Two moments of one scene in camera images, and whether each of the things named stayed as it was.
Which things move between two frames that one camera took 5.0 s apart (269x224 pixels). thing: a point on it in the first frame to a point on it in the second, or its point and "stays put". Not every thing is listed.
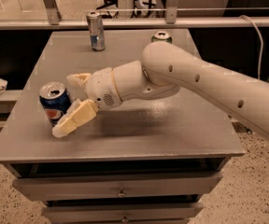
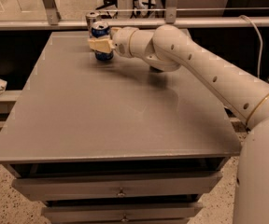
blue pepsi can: x=55 y=100 to x=101 y=29
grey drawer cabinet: x=150 y=159 stays put
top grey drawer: x=104 y=187 stays put
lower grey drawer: x=158 y=212 stays put
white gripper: x=101 y=88 to x=121 y=41
